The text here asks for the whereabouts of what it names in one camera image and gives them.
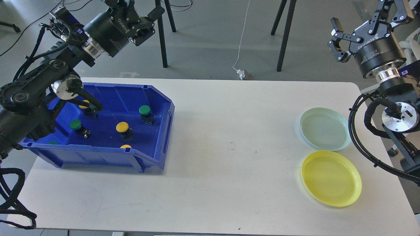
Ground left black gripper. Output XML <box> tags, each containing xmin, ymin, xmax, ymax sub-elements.
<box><xmin>84</xmin><ymin>0</ymin><xmax>165</xmax><ymax>57</ymax></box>

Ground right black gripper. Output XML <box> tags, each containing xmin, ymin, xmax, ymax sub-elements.
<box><xmin>327</xmin><ymin>0</ymin><xmax>414</xmax><ymax>79</ymax></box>

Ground yellow button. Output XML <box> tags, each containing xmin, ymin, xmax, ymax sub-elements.
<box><xmin>115</xmin><ymin>122</ymin><xmax>134</xmax><ymax>142</ymax></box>
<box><xmin>79</xmin><ymin>100</ymin><xmax>99</xmax><ymax>120</ymax></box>

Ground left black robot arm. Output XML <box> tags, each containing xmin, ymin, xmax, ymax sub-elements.
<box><xmin>0</xmin><ymin>0</ymin><xmax>165</xmax><ymax>160</ymax></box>

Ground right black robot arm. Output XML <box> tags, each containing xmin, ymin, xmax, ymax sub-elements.
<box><xmin>328</xmin><ymin>0</ymin><xmax>419</xmax><ymax>184</ymax></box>

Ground light green plate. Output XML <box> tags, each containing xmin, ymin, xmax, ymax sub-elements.
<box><xmin>299</xmin><ymin>107</ymin><xmax>351</xmax><ymax>151</ymax></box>

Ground yellow plate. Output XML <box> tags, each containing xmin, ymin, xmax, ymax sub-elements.
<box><xmin>301</xmin><ymin>150</ymin><xmax>363</xmax><ymax>207</ymax></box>

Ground left black tripod legs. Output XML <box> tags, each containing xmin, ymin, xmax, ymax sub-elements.
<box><xmin>157</xmin><ymin>0</ymin><xmax>177</xmax><ymax>68</ymax></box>

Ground black tripod legs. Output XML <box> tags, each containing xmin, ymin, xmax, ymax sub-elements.
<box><xmin>157</xmin><ymin>0</ymin><xmax>177</xmax><ymax>68</ymax></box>
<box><xmin>270</xmin><ymin>0</ymin><xmax>297</xmax><ymax>72</ymax></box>

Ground right black tripod legs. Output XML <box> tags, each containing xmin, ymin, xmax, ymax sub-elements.
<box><xmin>270</xmin><ymin>0</ymin><xmax>297</xmax><ymax>72</ymax></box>

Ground blue plastic bin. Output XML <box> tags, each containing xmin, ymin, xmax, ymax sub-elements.
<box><xmin>21</xmin><ymin>83</ymin><xmax>175</xmax><ymax>173</ymax></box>

